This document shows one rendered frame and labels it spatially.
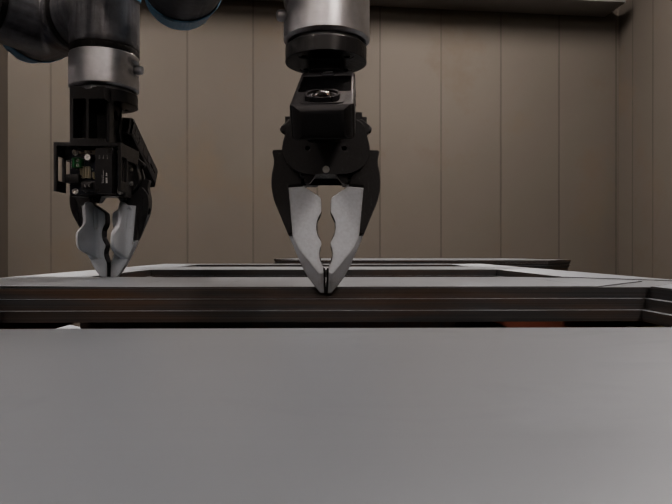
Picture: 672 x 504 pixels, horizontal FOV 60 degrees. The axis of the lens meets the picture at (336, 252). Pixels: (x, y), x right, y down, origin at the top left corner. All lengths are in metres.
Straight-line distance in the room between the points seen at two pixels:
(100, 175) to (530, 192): 3.56
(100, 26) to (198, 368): 0.59
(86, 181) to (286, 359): 0.53
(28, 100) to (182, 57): 0.94
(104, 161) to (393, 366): 0.54
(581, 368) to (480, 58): 3.95
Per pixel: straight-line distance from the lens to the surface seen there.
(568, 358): 0.18
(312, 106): 0.41
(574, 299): 0.54
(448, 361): 0.17
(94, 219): 0.73
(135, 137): 0.74
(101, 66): 0.70
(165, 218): 3.72
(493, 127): 4.01
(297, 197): 0.49
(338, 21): 0.51
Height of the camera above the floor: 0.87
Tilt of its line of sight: level
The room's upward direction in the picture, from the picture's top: straight up
